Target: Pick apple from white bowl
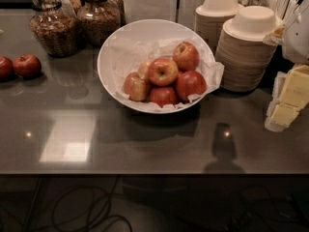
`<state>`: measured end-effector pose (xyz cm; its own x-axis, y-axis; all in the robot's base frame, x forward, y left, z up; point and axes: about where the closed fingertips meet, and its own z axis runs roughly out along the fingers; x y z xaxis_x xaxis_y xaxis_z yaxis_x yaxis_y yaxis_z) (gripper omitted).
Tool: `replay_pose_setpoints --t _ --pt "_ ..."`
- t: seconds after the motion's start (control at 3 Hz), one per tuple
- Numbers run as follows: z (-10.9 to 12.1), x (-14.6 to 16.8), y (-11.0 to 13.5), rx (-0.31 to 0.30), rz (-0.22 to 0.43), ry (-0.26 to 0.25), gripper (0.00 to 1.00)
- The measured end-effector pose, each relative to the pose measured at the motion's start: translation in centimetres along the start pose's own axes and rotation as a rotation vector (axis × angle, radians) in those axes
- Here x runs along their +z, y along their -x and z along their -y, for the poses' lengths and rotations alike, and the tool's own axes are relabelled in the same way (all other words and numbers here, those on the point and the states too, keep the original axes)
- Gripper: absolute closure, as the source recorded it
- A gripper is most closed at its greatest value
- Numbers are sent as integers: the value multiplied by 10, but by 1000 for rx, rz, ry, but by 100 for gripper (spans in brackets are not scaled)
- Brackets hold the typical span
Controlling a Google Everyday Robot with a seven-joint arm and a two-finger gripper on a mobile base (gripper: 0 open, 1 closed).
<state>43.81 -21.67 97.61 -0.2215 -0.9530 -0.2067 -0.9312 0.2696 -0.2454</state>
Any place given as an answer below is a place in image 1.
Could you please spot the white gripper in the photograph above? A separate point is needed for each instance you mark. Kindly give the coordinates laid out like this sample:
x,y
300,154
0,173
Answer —
x,y
297,39

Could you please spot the red apple top right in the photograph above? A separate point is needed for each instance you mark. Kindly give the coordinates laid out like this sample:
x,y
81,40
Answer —
x,y
186,56

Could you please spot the red apple front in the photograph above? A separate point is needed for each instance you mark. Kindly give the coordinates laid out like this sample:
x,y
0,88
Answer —
x,y
163,96

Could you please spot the pale apple behind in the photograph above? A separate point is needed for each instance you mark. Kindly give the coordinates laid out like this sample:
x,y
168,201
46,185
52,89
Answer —
x,y
143,69

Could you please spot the yellow red apple left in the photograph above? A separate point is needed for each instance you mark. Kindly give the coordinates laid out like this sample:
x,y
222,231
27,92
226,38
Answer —
x,y
136,88

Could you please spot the large white bowl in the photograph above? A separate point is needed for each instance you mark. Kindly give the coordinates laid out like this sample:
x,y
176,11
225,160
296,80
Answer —
x,y
144,30

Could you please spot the red apple on table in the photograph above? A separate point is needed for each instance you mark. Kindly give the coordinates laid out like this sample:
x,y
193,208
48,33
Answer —
x,y
27,66

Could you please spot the red apple at edge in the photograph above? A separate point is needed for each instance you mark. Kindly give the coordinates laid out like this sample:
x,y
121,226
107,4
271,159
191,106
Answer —
x,y
6,69

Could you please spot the front stack paper bowls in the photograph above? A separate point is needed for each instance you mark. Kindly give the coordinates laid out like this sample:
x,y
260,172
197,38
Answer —
x,y
241,49

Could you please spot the stack paper bowls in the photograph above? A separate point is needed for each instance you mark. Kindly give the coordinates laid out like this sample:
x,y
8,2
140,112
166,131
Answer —
x,y
241,49
209,19

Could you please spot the rear stack paper bowls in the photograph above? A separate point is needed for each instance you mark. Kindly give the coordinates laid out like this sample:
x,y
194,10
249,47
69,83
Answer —
x,y
209,19

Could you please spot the white paper liner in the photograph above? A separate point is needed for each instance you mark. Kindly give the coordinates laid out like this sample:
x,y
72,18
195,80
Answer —
x,y
127,56

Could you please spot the glass cereal jar right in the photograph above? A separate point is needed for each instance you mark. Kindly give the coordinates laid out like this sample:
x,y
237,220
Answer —
x,y
99,19

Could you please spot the glass cereal jar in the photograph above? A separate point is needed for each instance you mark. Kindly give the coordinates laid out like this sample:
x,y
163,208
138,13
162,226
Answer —
x,y
56,32
99,19

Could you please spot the glass cereal jar left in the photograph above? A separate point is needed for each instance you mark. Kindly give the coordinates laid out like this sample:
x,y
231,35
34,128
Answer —
x,y
56,32

